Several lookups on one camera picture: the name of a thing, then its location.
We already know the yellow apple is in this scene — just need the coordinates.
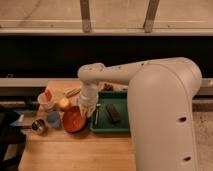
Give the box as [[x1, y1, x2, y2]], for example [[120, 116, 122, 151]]
[[57, 97, 71, 111]]

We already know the metal fork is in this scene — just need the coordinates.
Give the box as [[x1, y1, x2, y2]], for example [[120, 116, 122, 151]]
[[95, 103, 101, 125]]

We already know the small red brown object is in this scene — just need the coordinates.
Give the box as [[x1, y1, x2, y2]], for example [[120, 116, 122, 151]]
[[102, 83, 114, 91]]

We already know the green plastic tray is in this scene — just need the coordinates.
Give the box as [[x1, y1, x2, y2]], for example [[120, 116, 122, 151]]
[[90, 91, 130, 133]]

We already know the small metal cup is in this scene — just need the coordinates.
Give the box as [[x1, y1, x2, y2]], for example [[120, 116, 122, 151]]
[[31, 119, 46, 135]]

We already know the white cup with red item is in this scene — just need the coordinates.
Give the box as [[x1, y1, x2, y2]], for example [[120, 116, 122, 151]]
[[37, 89, 54, 111]]

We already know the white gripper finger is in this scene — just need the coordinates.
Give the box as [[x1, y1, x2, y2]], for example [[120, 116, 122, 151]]
[[86, 105, 96, 118], [78, 102, 86, 115]]

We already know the red bowl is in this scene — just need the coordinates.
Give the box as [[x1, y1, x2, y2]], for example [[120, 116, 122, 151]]
[[62, 106, 87, 133]]

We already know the blue cup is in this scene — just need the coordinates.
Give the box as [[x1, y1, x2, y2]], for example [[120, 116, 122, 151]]
[[46, 111, 61, 129]]

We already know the dark brown rectangular block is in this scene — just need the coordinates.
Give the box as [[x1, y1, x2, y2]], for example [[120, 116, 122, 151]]
[[105, 104, 120, 123]]

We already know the wooden utensil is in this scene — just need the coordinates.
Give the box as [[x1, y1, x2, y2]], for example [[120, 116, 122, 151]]
[[64, 88, 80, 97]]

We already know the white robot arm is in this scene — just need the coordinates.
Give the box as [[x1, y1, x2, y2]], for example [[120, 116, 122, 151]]
[[78, 57, 202, 171]]

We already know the black chair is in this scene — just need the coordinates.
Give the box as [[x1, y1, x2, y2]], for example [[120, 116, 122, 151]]
[[0, 105, 26, 171]]

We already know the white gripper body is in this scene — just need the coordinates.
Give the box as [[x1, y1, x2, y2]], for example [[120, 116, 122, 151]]
[[78, 83, 98, 108]]

